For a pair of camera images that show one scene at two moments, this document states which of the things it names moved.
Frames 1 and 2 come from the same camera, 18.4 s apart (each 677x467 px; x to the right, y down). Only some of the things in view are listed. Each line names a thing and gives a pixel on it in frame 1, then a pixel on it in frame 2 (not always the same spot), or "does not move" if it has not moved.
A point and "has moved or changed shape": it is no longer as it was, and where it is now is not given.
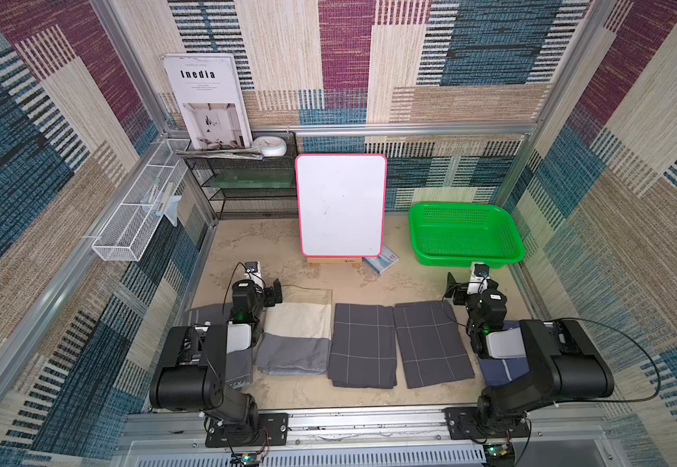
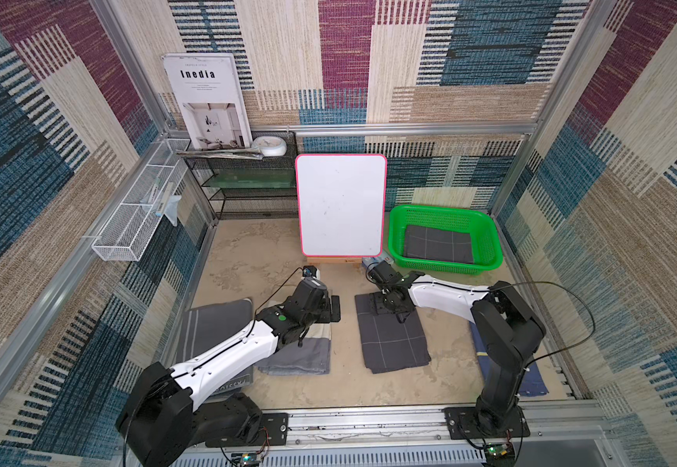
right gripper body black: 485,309 to 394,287
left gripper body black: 264,299 to 322,313
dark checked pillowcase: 362,351 to 389,344
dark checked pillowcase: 431,345 to 438,244
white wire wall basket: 124,235 does not move
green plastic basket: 456,234 has moved or changed shape
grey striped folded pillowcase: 239,365 does not move
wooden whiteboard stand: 315,262 does not move
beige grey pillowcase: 296,337 does not move
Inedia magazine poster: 209,91 does not move
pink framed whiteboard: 342,204 does not move
